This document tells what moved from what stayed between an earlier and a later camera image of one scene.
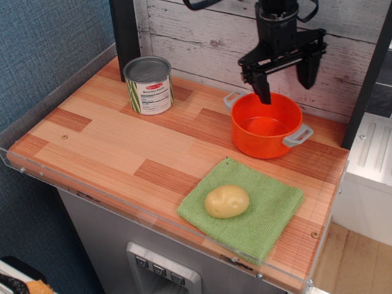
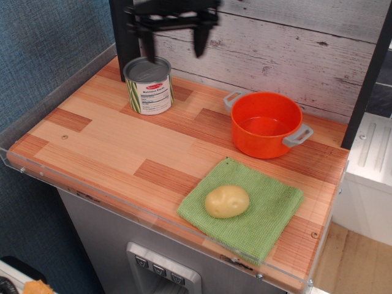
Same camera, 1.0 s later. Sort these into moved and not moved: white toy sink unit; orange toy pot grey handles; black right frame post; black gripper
Moved: black gripper
Not moved: black right frame post; orange toy pot grey handles; white toy sink unit
